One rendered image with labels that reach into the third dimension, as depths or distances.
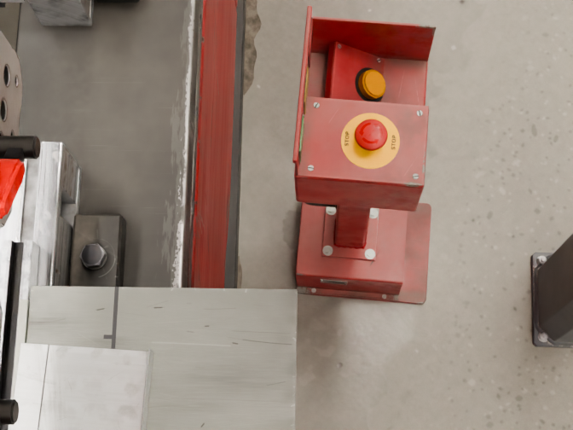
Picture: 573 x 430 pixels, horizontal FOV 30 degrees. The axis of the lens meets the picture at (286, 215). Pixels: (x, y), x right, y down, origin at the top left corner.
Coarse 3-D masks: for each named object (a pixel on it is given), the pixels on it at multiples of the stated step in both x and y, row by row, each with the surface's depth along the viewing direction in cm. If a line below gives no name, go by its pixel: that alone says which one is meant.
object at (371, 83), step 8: (368, 72) 139; (376, 72) 140; (360, 80) 139; (368, 80) 139; (376, 80) 139; (384, 80) 140; (360, 88) 139; (368, 88) 138; (376, 88) 139; (384, 88) 140; (368, 96) 139; (376, 96) 139
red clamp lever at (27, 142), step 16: (0, 144) 81; (16, 144) 81; (32, 144) 81; (0, 160) 79; (16, 160) 79; (0, 176) 77; (16, 176) 78; (0, 192) 76; (16, 192) 78; (0, 208) 75
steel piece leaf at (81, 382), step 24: (48, 360) 103; (72, 360) 103; (96, 360) 103; (120, 360) 103; (144, 360) 103; (48, 384) 103; (72, 384) 103; (96, 384) 103; (120, 384) 103; (144, 384) 102; (48, 408) 102; (72, 408) 102; (96, 408) 102; (120, 408) 102; (144, 408) 100
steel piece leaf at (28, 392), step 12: (24, 348) 104; (36, 348) 104; (48, 348) 104; (24, 360) 103; (36, 360) 103; (24, 372) 103; (36, 372) 103; (24, 384) 103; (36, 384) 103; (24, 396) 102; (36, 396) 102; (24, 408) 102; (36, 408) 102; (24, 420) 102; (36, 420) 102
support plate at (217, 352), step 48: (48, 288) 105; (96, 288) 105; (144, 288) 105; (192, 288) 105; (240, 288) 105; (48, 336) 104; (96, 336) 104; (144, 336) 104; (192, 336) 104; (240, 336) 104; (288, 336) 103; (192, 384) 102; (240, 384) 102; (288, 384) 102
